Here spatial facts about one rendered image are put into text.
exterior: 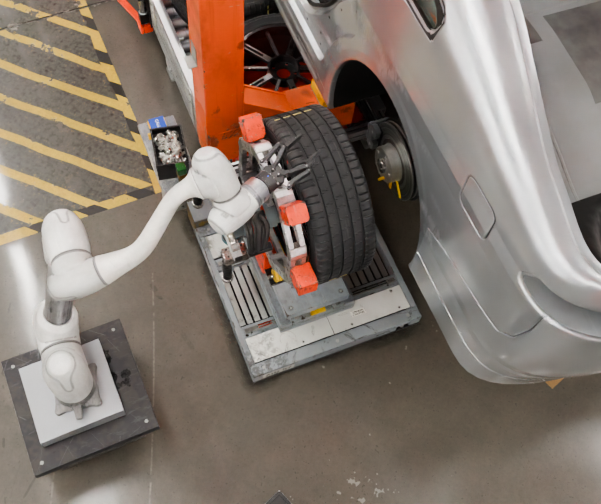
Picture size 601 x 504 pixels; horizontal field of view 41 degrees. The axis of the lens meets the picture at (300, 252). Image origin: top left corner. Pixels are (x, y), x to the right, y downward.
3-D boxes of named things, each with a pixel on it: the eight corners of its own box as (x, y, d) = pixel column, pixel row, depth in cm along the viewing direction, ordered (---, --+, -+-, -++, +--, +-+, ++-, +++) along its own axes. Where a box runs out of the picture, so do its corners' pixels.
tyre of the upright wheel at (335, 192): (330, 246, 352) (392, 288, 291) (280, 263, 347) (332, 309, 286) (295, 97, 332) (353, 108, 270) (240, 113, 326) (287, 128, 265)
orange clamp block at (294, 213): (303, 218, 281) (311, 220, 272) (282, 225, 279) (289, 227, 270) (298, 199, 279) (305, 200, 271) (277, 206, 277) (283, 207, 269)
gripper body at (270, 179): (251, 183, 265) (271, 166, 268) (270, 200, 264) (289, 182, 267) (252, 172, 258) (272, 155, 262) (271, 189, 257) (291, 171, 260)
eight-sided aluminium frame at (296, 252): (301, 296, 319) (311, 231, 270) (285, 302, 317) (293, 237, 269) (252, 186, 341) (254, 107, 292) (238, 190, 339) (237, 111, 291)
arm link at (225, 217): (265, 214, 259) (249, 183, 250) (230, 245, 253) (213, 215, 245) (245, 204, 266) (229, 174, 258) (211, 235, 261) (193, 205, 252)
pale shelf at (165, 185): (204, 193, 356) (203, 190, 353) (167, 204, 352) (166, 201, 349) (173, 118, 373) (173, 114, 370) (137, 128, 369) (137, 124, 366)
